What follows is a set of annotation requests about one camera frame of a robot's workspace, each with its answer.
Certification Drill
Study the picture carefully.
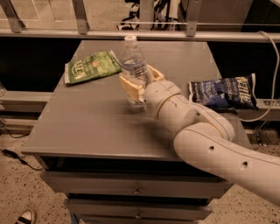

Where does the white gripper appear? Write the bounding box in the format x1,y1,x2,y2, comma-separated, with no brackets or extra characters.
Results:
119,65,182,119

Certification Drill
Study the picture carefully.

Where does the clear plastic water bottle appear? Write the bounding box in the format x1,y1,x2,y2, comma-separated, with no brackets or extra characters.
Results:
121,35,148,112

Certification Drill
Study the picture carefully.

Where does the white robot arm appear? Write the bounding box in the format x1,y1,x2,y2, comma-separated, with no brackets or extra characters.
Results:
119,66,280,206

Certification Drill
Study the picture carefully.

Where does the green chip bag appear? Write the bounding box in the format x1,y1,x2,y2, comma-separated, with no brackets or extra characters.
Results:
64,51,122,84

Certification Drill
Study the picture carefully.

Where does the black office chair base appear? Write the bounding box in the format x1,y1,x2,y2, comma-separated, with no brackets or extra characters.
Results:
116,0,180,31

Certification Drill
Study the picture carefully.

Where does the blue chip bag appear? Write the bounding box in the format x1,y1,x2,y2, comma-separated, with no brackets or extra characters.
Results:
189,73,257,109

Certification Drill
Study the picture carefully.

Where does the upper grey drawer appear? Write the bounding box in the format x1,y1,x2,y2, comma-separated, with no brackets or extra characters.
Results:
41,171,232,199

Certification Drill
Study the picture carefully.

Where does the grey drawer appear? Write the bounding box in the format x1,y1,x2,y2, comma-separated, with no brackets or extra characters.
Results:
41,171,232,199
65,199,212,221

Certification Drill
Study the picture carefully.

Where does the lower grey drawer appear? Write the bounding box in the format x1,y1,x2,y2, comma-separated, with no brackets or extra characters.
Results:
65,199,212,221

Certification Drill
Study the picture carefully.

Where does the metal railing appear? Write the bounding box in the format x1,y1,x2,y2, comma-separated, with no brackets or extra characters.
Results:
0,0,280,43

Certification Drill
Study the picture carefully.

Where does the black and white shoe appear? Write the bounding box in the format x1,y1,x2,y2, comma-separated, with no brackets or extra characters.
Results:
14,208,36,224

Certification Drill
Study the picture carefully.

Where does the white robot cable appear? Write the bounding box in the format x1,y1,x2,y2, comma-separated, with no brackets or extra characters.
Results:
239,30,280,123

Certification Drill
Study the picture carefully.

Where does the black floor cable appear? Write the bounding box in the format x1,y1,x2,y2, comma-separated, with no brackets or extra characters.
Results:
0,125,44,172

